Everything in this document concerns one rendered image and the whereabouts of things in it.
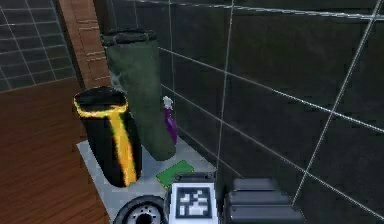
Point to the purple spray bottle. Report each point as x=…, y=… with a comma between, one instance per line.
x=171, y=125

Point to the brown wooden door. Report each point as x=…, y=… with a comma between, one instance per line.
x=87, y=43

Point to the grey floor mat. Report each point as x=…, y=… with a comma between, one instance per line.
x=133, y=190

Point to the black bin with yellow stripe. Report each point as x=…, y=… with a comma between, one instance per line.
x=106, y=140

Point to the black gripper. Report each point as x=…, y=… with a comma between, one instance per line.
x=141, y=213

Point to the tall dark green bin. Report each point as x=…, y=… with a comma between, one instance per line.
x=140, y=86

